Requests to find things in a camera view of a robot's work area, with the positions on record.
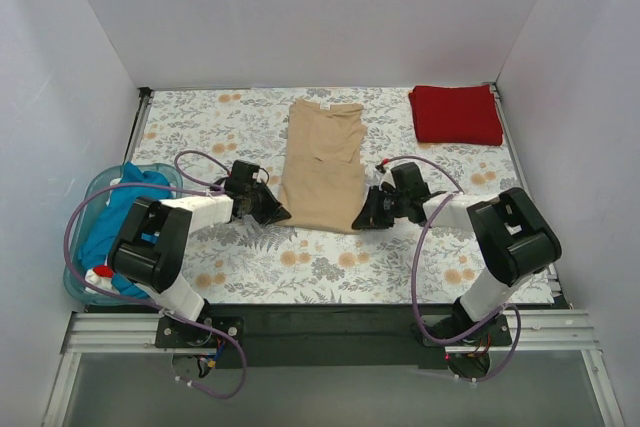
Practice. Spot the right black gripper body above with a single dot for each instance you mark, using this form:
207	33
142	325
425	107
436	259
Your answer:
379	207

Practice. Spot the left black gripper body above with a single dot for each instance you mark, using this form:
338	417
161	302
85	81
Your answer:
263	203

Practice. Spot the beige t shirt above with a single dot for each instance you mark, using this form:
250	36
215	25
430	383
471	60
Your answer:
323	180

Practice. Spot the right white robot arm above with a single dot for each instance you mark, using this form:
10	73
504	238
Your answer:
515	240

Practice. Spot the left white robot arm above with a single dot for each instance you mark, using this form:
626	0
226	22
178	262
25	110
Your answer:
150	246

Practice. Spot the floral table cloth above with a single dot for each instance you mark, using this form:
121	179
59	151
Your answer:
205	131

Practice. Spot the folded red t shirt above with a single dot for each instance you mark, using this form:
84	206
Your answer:
466	115

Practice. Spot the teal plastic basket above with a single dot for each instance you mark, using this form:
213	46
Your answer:
80	232

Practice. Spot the blue t shirt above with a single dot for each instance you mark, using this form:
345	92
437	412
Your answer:
106	214

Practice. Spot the white and red garment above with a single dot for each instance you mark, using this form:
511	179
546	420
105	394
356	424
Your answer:
101	276

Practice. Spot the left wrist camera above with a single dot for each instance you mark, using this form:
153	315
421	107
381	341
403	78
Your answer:
243	178

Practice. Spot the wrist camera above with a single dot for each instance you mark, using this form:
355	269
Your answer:
408	179
243	178

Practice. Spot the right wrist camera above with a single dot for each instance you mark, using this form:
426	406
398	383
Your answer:
408	179

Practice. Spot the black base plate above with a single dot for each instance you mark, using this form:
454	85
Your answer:
320	335

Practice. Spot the aluminium frame rail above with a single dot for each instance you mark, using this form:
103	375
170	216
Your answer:
542	330

